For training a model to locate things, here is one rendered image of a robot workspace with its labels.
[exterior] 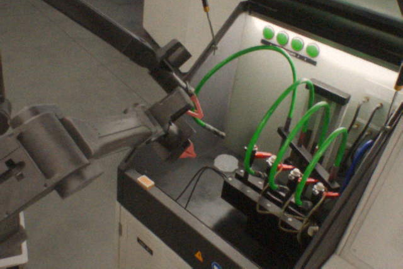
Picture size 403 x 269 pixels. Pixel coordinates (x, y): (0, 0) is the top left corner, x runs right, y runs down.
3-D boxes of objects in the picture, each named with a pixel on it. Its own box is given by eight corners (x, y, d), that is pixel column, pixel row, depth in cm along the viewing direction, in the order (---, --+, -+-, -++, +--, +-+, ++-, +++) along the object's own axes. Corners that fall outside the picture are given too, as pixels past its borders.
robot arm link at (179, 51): (131, 48, 117) (136, 58, 110) (160, 21, 116) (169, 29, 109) (158, 76, 123) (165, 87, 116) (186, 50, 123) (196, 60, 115)
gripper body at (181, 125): (198, 133, 98) (181, 118, 92) (168, 164, 98) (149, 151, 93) (184, 119, 102) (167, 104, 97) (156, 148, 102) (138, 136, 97)
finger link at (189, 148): (207, 155, 103) (187, 140, 97) (187, 176, 104) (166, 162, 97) (194, 141, 108) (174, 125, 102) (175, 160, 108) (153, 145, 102)
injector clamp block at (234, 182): (217, 212, 144) (223, 179, 136) (235, 200, 151) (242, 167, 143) (300, 274, 126) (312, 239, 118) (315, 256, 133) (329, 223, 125)
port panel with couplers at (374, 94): (332, 162, 140) (361, 80, 124) (337, 158, 143) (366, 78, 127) (368, 181, 133) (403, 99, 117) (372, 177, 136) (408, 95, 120)
